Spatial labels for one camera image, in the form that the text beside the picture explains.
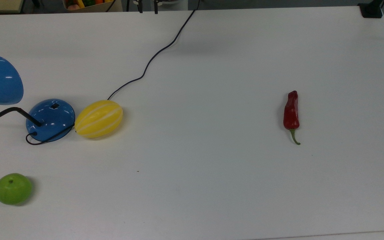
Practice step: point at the blue desk lamp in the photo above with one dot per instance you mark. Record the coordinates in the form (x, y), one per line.
(50, 120)

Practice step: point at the black clamp mount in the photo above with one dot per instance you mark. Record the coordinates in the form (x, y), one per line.
(371, 10)

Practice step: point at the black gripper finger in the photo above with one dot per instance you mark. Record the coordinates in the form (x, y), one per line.
(156, 6)
(140, 6)

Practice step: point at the green apple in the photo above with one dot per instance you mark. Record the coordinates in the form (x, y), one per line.
(13, 189)

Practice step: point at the red chili pepper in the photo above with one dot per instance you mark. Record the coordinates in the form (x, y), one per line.
(291, 113)

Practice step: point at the cardboard box of toy food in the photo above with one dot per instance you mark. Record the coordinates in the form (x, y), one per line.
(92, 7)

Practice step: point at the yellow striped melon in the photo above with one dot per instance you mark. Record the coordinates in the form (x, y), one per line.
(98, 118)

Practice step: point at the white adjoining table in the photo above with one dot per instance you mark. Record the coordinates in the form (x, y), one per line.
(345, 236)

